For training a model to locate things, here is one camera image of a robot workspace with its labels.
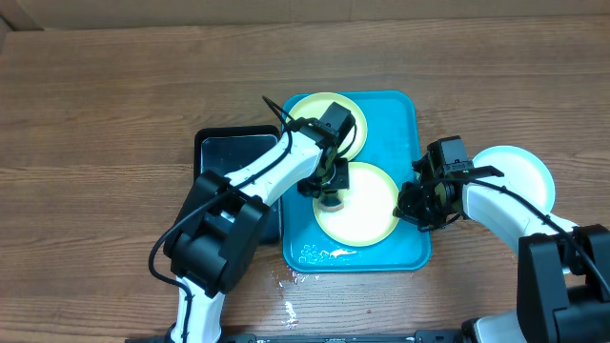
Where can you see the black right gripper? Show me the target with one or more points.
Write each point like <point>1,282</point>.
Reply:
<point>410,211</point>

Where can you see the green and orange sponge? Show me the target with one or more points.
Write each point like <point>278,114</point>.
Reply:
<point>330,202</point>

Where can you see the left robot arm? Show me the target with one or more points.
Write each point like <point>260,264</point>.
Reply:
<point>212,242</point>

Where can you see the yellow-green plate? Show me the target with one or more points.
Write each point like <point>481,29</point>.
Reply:
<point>314,105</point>
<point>365,214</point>

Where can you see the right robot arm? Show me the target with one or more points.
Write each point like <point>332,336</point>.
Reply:
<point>563,267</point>

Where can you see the light blue plate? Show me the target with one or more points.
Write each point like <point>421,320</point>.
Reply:
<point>523,173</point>

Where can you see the black water tray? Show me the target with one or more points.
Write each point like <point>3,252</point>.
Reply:
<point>225,150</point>

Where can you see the teal plastic tray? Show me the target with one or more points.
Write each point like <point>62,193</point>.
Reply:
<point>392,145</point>

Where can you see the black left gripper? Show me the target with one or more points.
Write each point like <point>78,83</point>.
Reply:
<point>310,190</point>

